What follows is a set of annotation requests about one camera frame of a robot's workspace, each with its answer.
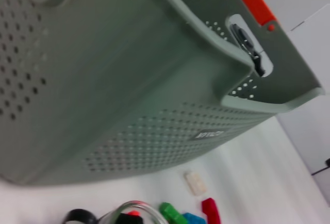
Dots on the glass teacup black sleeve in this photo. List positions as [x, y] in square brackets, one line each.
[77, 216]

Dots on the grey-green perforated storage bin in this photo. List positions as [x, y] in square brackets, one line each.
[103, 79]

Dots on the cream long building brick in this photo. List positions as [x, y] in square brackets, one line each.
[196, 184]

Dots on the glass pitcher black lid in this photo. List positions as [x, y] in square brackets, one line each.
[243, 37]

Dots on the long green building brick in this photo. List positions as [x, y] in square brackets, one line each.
[171, 212]

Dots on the small red building brick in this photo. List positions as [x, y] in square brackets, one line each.
[134, 213]

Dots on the dark red curved brick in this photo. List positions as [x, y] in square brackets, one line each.
[211, 211]

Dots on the blue square building plate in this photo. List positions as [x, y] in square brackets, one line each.
[193, 218]

